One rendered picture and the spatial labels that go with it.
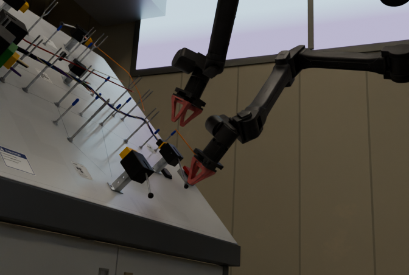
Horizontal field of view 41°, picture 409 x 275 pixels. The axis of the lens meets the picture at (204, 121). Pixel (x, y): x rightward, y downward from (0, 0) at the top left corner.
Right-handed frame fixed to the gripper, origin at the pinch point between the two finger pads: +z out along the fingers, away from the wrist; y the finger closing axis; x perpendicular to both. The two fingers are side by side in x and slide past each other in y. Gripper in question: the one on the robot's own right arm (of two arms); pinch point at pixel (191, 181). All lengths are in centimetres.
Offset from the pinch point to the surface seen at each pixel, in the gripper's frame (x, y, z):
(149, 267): 16.3, 21.0, 19.2
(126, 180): 4.1, 35.0, 3.8
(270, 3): -121, -169, -91
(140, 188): -0.3, 19.9, 6.9
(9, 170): 6, 71, 8
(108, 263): 15.5, 37.5, 19.5
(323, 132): -38, -169, -43
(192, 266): 16.5, -1.1, 18.0
